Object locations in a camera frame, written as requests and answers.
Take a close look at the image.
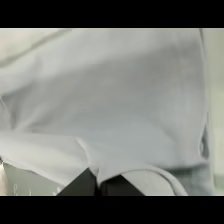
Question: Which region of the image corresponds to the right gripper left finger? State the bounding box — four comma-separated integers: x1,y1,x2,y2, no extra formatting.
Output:
57,167,100,197

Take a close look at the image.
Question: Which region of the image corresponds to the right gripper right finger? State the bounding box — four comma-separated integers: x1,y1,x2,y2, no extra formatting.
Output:
99,174,146,197

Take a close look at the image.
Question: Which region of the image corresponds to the pale grey shirt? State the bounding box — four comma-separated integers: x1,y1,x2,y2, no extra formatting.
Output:
0,28,216,197

